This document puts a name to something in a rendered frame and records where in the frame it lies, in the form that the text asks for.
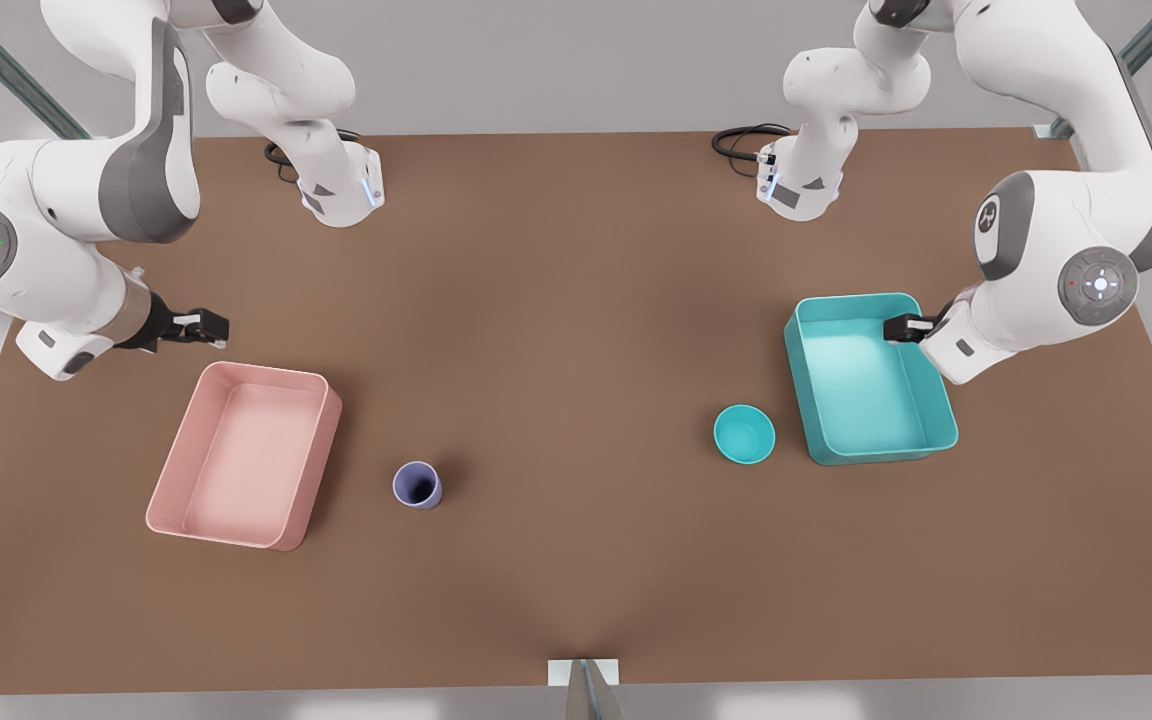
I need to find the black cable loop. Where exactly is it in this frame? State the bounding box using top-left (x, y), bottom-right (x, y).
top-left (711, 123), bottom-right (794, 179)
top-left (264, 129), bottom-right (363, 185)

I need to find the teal rectangular box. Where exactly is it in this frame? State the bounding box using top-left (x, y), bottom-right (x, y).
top-left (784, 292), bottom-right (960, 467)

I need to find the pink rectangular box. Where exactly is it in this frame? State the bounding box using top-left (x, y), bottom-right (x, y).
top-left (145, 361), bottom-right (344, 552)

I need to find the silver frame post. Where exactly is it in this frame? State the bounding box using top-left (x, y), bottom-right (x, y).
top-left (548, 658), bottom-right (626, 720)
top-left (0, 0), bottom-right (92, 141)
top-left (1032, 0), bottom-right (1152, 140)

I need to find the purple cup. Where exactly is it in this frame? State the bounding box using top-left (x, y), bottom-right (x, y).
top-left (393, 461), bottom-right (443, 511)

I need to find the teal bowl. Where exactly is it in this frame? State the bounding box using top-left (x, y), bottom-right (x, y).
top-left (713, 404), bottom-right (777, 466)

